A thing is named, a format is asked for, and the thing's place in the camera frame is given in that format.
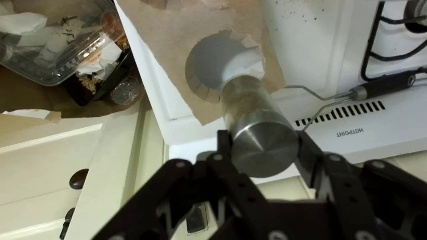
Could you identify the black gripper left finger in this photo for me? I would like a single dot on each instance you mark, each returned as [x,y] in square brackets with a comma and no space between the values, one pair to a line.
[178,200]

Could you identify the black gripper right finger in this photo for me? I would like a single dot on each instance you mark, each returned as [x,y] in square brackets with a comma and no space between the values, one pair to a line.
[355,200]

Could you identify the small glass bottle silver cap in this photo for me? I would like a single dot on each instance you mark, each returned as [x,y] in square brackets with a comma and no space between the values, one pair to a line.
[262,137]

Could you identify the brown cardboard bottle holder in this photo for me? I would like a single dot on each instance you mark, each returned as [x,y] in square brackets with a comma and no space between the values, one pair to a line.
[178,26]

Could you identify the white gas stove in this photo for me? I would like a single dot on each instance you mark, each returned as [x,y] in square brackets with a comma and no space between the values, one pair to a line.
[391,128]

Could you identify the dark round jar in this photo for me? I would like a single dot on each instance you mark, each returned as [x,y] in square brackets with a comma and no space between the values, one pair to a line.
[127,90]

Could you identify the cream panelled door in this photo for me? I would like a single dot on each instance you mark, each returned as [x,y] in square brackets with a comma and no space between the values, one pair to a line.
[40,177]

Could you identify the black stove grate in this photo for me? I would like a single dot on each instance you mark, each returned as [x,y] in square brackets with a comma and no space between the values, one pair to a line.
[378,54]

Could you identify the clear plastic food container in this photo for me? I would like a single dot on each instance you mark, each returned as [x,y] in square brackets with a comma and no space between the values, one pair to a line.
[48,40]

